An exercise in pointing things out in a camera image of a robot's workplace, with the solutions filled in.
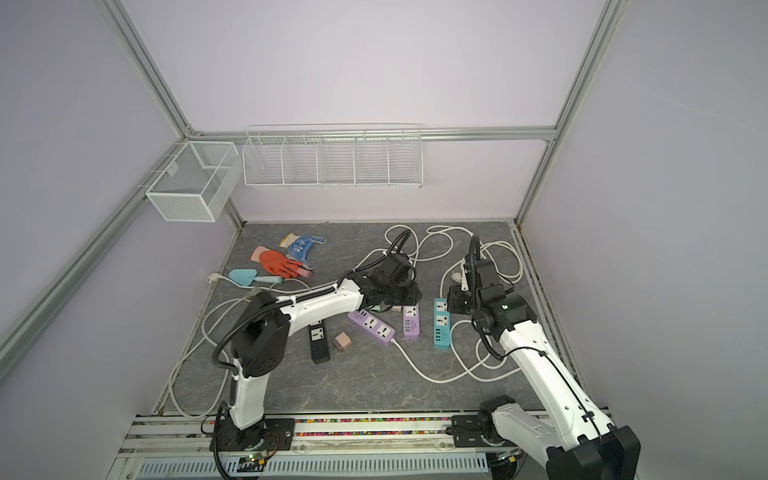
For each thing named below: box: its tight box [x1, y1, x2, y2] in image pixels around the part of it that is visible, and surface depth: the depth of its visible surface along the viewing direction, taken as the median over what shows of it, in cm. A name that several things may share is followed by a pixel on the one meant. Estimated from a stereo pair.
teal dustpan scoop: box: [228, 269, 284, 287], surface depth 106 cm
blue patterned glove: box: [286, 235, 326, 270], surface depth 114 cm
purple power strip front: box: [348, 310, 396, 343], surface depth 91 cm
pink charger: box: [332, 331, 353, 351], surface depth 89 cm
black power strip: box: [308, 320, 331, 365], surface depth 87 cm
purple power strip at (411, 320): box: [402, 303, 420, 336], surface depth 93 cm
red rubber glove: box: [259, 250, 303, 279], surface depth 107 cm
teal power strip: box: [433, 297, 451, 348], surface depth 93 cm
